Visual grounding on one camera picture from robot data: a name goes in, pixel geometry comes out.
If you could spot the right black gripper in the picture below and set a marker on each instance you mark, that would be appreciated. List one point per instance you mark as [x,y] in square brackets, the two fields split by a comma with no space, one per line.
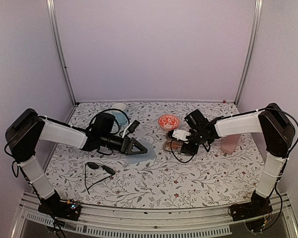
[190,151]

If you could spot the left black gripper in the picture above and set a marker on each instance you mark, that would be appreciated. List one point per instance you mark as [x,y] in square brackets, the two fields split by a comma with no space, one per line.
[127,145]

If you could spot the brown striped glasses case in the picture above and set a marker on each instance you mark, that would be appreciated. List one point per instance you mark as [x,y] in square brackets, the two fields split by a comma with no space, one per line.
[169,138]

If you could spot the clear pink frame glasses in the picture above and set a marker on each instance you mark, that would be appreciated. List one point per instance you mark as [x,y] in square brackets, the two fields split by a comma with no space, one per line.
[174,146]

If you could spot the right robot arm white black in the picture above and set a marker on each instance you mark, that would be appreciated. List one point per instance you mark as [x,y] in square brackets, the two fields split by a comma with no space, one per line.
[279,129]

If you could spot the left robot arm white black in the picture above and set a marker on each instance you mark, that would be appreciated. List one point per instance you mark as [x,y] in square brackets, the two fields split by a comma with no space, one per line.
[30,128]

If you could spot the blue cleaning cloth left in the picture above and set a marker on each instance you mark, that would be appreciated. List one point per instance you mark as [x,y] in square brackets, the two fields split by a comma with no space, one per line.
[150,154]

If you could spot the red patterned small bowl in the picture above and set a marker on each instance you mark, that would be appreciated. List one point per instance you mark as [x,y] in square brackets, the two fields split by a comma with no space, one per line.
[168,122]

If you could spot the pink translucent plastic cup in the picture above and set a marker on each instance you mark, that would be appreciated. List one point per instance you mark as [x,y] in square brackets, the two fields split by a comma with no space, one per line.
[229,143]

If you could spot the light blue paper cup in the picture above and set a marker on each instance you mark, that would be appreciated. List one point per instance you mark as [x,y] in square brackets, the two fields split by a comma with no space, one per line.
[117,112]

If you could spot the floral patterned table mat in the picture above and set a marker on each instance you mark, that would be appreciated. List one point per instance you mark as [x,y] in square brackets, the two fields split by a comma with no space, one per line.
[170,180]

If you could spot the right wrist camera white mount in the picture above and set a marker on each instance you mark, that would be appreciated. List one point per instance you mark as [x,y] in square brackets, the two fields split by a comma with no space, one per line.
[181,135]

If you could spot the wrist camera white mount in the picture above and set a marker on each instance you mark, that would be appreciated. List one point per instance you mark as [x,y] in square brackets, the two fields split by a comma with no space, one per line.
[130,128]
[181,135]

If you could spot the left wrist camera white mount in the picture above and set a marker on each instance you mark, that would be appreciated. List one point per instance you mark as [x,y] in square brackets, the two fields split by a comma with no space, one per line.
[130,128]

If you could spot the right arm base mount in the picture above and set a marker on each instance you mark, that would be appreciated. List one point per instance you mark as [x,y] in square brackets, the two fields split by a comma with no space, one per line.
[258,206]

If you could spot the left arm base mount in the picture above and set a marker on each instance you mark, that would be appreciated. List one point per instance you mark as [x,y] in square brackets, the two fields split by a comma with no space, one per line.
[55,207]

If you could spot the right aluminium frame post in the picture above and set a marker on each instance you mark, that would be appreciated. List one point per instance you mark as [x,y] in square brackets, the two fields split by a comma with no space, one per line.
[250,50]

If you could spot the aluminium frame post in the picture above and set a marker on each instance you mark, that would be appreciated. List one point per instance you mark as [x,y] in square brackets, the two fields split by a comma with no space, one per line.
[250,50]
[59,49]

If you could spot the left aluminium frame post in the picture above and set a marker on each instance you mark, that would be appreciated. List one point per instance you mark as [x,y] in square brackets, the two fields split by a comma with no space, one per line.
[59,49]

